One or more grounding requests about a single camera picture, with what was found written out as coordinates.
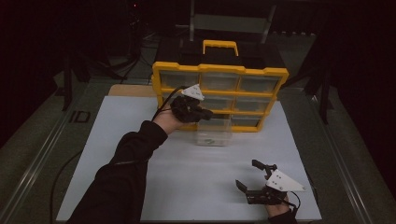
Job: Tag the person's right hand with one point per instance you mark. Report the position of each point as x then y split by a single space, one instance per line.
277 210

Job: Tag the person's left hand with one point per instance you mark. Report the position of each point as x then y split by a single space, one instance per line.
166 121

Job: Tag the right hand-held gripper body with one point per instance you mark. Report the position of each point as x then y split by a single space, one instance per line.
285 183

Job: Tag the transparent plastic drawer bin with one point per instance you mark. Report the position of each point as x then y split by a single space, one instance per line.
214 133

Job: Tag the grey metal frame stand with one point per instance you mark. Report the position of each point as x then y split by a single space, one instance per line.
230 23

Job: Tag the metal table rail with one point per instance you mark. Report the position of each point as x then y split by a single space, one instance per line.
40 158
345 155

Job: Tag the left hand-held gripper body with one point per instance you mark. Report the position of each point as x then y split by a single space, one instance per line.
186 109

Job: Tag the yellow black organizer cabinet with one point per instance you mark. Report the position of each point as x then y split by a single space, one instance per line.
218 67

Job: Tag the grid of clear drawers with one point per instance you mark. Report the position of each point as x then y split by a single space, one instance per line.
219 81

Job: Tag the black stand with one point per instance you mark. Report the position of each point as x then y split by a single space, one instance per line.
67 87
325 99

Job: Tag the brown wooden board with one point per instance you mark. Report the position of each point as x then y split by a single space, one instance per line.
130 90

